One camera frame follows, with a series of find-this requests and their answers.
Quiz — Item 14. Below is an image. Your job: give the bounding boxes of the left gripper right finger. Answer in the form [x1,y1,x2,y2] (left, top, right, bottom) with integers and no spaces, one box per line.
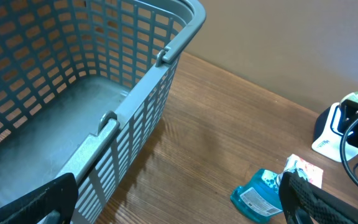
[278,172,358,224]

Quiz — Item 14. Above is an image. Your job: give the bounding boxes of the small red packet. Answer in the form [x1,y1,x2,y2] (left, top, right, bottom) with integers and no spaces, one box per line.
[276,154,323,188]

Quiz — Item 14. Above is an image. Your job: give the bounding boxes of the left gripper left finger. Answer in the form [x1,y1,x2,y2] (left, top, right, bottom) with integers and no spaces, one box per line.
[0,172,78,223]

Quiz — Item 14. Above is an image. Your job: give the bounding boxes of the grey plastic mesh basket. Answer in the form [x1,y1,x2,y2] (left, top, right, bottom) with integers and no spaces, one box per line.
[0,0,206,223]

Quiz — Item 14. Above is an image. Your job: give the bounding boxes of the white barcode scanner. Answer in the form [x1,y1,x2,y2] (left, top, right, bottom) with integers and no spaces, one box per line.
[311,103,342,162]

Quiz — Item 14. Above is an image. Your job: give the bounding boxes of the blue mouthwash bottle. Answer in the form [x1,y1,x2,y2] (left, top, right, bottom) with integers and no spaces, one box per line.
[230,169,283,223]

